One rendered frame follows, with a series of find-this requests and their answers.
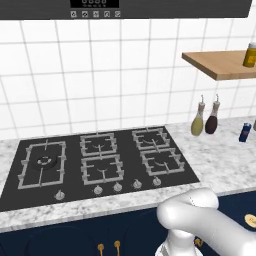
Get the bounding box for dark vinegar bottle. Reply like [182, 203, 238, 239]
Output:
[204, 93, 221, 135]

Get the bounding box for dark range hood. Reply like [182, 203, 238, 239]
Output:
[0, 0, 253, 21]

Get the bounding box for black gas hob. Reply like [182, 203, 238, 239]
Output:
[0, 125, 201, 213]

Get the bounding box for navy drawer front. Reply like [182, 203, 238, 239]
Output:
[217, 190, 256, 238]

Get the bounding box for gold oval drawer knob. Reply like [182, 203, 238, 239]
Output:
[244, 214, 256, 230]

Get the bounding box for silver hob knob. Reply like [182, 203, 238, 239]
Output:
[152, 175, 163, 187]
[92, 184, 104, 196]
[112, 181, 124, 193]
[132, 178, 143, 190]
[54, 189, 66, 202]

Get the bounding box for navy cupboard door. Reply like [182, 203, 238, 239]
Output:
[0, 216, 110, 256]
[108, 207, 168, 256]

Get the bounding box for wooden wall shelf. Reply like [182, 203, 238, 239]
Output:
[181, 49, 256, 81]

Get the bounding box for yellow jar with white lid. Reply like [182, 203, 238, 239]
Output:
[242, 42, 256, 68]

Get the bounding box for yellow oil bottle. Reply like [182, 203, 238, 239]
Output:
[190, 94, 206, 137]

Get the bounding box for blue can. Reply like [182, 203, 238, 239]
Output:
[238, 122, 253, 143]

